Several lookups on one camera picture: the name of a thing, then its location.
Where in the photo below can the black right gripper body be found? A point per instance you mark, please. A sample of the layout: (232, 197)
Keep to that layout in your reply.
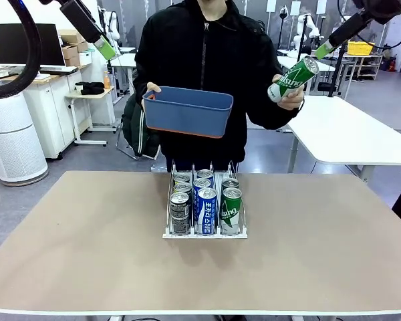
(381, 10)

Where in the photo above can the green Chilsung cider can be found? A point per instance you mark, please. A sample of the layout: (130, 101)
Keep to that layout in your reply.
(230, 212)
(292, 78)
(230, 183)

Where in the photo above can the blue plastic basket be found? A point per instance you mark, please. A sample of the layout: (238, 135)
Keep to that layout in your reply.
(187, 115)

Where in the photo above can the black beverage can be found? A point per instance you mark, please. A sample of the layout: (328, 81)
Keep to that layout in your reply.
(181, 178)
(179, 214)
(183, 189)

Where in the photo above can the blue Pocari Sweat can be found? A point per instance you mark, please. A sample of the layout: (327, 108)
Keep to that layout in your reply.
(206, 210)
(204, 174)
(201, 184)

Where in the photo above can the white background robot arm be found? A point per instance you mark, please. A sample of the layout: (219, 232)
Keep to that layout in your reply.
(113, 23)
(302, 23)

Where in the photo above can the person's left forearm black sleeve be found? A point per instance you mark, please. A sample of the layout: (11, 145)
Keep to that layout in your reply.
(274, 117)

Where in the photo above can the person's left hand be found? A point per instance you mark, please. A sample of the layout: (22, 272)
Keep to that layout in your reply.
(294, 102)

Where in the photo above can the person's right hand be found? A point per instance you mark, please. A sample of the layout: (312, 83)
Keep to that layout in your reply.
(152, 87)

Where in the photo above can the brown cardboard box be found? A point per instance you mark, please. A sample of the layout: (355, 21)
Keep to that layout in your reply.
(71, 55)
(70, 36)

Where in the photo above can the yellow plastic crate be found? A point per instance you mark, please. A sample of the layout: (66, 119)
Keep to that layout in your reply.
(361, 49)

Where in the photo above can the wooden low shelf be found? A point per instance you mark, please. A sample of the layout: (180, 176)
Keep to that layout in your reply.
(364, 65)

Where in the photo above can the black tripod pole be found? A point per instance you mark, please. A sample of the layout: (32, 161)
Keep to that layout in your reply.
(335, 77)

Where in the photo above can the dark keyboard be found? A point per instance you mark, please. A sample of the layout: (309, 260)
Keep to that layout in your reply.
(58, 70)

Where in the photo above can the red fire extinguisher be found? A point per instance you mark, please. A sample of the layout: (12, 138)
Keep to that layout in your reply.
(391, 65)

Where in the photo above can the white background work table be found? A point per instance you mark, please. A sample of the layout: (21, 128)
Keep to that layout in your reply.
(127, 65)

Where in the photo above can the orange drink bottle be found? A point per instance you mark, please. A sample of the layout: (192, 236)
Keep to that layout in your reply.
(107, 82)

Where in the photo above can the black cloth bundle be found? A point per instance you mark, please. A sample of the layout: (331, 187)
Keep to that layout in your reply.
(90, 88)

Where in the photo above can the black computer monitor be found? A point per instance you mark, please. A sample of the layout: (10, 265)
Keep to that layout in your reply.
(13, 45)

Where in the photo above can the white desk cabinet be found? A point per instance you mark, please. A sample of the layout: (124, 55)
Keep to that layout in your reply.
(53, 113)

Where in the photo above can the white rounded table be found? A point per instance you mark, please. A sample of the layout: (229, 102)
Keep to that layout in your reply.
(327, 127)

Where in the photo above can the dark green striped jacket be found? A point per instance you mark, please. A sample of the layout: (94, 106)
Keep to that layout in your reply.
(133, 127)

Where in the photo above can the small wooden-top side table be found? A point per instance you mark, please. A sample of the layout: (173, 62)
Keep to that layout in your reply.
(90, 143)

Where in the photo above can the person in black jacket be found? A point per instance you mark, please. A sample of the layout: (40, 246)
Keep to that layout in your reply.
(204, 50)

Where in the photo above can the white cylindrical air purifier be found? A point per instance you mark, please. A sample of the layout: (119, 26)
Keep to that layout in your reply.
(13, 143)

